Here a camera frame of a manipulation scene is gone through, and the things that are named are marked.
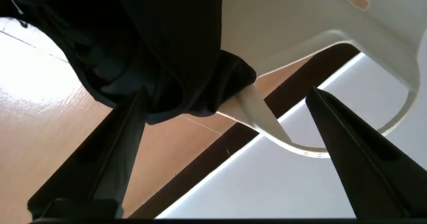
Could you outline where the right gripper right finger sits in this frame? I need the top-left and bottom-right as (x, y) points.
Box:
(305, 85), (427, 218)

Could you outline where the white laundry basket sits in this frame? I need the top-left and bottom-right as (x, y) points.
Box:
(216, 0), (427, 159)

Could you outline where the black garment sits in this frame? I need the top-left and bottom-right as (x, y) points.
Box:
(0, 0), (258, 125)

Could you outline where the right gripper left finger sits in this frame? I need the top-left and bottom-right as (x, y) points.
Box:
(27, 90), (149, 218)

